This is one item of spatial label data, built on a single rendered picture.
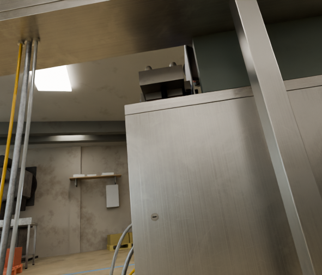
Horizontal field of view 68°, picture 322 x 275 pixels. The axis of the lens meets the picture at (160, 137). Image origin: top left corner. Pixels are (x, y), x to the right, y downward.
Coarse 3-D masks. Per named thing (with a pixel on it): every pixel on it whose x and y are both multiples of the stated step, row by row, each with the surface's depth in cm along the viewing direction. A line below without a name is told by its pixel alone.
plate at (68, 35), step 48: (0, 0) 77; (48, 0) 74; (96, 0) 72; (144, 0) 73; (192, 0) 75; (288, 0) 79; (0, 48) 84; (48, 48) 87; (96, 48) 90; (144, 48) 92
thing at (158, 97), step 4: (180, 88) 90; (156, 92) 91; (160, 92) 91; (168, 92) 90; (172, 92) 90; (176, 92) 90; (180, 92) 90; (148, 96) 91; (152, 96) 90; (156, 96) 90; (160, 96) 90; (168, 96) 90; (172, 96) 90; (176, 96) 90; (180, 96) 89; (148, 100) 90; (152, 100) 90
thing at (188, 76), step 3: (186, 51) 103; (186, 54) 102; (186, 57) 104; (186, 60) 106; (186, 63) 109; (189, 63) 101; (186, 66) 111; (189, 66) 100; (186, 69) 114; (189, 69) 100; (186, 72) 117; (189, 72) 102; (186, 75) 120; (189, 75) 104; (186, 78) 122; (189, 78) 106; (192, 81) 98
